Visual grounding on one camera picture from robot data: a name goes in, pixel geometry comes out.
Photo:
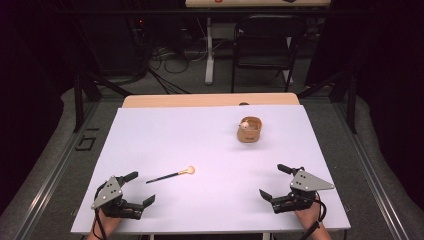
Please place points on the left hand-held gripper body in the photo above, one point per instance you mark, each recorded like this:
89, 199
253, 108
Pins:
107, 193

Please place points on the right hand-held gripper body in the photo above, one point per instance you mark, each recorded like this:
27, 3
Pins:
308, 183

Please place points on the brown wooden cup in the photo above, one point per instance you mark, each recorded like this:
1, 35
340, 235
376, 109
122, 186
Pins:
249, 133

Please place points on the person's left hand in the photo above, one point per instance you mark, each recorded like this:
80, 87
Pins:
110, 224

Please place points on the person's right hand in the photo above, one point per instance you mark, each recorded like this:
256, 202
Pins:
308, 216

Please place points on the pale brush head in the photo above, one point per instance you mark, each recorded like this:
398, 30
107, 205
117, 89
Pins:
245, 125

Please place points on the black metal stand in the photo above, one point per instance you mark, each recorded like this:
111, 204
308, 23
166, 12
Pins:
346, 96
83, 96

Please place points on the light wooden table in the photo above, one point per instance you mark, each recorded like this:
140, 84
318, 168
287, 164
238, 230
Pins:
210, 100

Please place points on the black folding chair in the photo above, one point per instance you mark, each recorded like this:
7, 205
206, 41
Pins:
266, 50

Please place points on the white desk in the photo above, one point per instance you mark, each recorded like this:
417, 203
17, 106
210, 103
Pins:
256, 2

